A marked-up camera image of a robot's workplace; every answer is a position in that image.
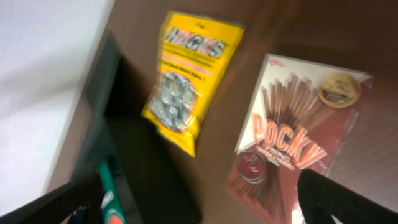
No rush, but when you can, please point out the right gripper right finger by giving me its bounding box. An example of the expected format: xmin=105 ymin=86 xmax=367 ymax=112
xmin=297 ymin=169 xmax=397 ymax=224

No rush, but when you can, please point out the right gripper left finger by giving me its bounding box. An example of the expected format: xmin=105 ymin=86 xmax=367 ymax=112
xmin=1 ymin=172 xmax=103 ymax=223

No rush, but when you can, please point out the teal Chunkies cookie box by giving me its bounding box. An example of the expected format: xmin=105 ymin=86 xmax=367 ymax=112
xmin=98 ymin=161 xmax=127 ymax=224

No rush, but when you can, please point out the Pocky chocolate stick box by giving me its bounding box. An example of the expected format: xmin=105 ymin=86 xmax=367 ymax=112
xmin=226 ymin=54 xmax=374 ymax=223

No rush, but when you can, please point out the dark green open box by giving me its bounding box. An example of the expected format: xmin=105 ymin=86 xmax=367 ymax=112
xmin=46 ymin=30 xmax=203 ymax=224

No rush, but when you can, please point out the yellow Hacks candy bag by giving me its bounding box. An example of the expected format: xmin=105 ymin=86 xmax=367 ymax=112
xmin=141 ymin=11 xmax=244 ymax=156

